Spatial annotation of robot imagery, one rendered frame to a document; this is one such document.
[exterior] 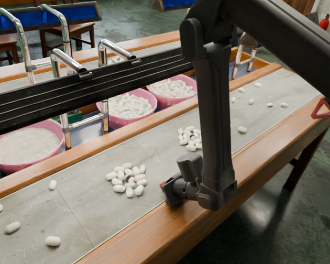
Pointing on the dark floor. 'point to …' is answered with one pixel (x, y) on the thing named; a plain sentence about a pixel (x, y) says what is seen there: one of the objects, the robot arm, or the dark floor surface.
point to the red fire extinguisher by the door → (325, 23)
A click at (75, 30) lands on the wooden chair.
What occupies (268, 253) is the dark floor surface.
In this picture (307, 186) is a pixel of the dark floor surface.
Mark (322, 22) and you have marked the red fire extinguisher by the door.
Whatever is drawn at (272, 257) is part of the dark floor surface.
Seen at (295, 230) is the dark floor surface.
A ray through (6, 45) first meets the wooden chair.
